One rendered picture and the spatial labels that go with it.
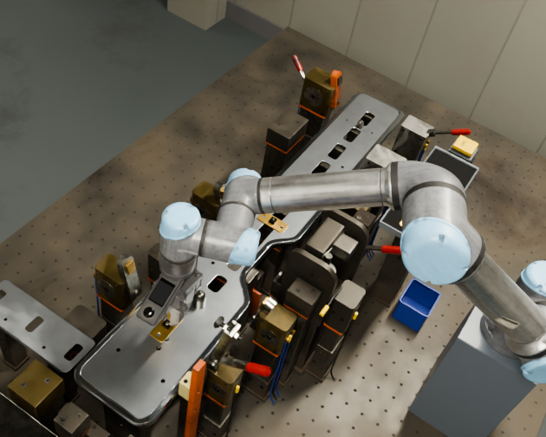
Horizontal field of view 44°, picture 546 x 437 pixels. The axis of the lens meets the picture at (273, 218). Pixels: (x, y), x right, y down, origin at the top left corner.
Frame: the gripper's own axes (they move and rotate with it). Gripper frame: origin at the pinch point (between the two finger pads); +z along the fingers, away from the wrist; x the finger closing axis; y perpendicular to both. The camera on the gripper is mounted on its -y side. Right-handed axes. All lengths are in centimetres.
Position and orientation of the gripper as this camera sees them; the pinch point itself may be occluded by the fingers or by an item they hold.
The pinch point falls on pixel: (166, 322)
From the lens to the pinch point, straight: 155.3
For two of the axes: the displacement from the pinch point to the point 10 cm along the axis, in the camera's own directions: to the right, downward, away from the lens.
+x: -8.3, -4.9, 2.6
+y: 5.3, -5.8, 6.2
